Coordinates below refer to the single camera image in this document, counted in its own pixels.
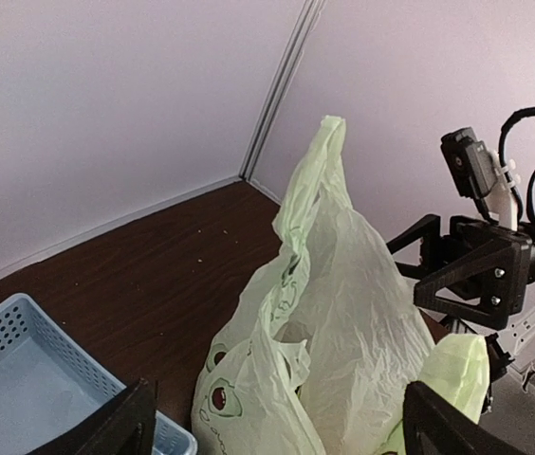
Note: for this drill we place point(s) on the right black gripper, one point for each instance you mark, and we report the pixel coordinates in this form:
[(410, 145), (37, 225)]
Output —
[(485, 273)]

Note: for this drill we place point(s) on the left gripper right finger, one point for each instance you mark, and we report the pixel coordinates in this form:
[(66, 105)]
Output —
[(428, 416)]

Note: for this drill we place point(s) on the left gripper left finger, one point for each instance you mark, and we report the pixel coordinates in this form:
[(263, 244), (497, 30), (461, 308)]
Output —
[(124, 425)]

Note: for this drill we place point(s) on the light green plastic bag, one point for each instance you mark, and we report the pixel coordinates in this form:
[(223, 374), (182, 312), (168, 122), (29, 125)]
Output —
[(326, 337)]

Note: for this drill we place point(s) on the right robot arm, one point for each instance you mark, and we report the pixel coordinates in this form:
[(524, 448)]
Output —
[(505, 346)]

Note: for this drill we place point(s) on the light blue perforated basket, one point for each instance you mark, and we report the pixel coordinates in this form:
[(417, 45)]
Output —
[(49, 384)]

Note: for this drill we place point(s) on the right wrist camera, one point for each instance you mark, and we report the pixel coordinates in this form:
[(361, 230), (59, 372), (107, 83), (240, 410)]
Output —
[(478, 175)]

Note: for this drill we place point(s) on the right aluminium frame post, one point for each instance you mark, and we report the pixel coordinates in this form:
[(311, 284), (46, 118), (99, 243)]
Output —
[(287, 66)]

